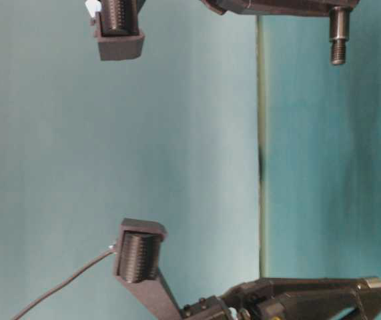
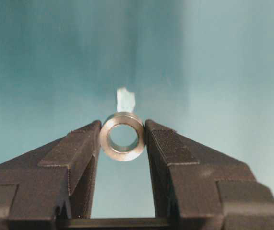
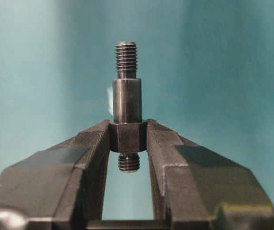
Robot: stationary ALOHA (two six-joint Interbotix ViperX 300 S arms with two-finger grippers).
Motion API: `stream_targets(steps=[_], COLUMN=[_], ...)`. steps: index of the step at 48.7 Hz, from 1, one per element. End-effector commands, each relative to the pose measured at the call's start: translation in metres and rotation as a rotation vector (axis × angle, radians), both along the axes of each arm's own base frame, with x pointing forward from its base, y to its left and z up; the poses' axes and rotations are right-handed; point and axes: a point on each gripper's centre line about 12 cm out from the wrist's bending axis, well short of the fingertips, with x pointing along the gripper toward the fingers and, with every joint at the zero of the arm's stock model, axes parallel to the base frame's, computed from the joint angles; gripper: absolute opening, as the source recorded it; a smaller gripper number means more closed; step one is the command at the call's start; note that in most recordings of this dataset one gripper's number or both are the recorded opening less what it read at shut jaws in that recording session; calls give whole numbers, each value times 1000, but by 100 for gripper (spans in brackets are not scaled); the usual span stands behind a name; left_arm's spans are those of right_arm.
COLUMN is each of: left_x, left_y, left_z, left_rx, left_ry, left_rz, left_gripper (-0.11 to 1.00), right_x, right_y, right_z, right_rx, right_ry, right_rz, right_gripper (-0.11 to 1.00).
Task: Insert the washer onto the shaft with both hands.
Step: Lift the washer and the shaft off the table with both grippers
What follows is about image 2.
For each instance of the silver metal washer bushing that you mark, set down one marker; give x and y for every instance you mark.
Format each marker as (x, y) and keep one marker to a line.
(122, 136)

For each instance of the white paper scrap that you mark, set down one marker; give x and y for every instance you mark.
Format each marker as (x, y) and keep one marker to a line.
(125, 100)

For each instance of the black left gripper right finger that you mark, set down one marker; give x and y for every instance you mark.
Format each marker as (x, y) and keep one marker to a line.
(204, 189)

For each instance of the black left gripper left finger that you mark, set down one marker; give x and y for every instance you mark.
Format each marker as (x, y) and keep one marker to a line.
(54, 180)

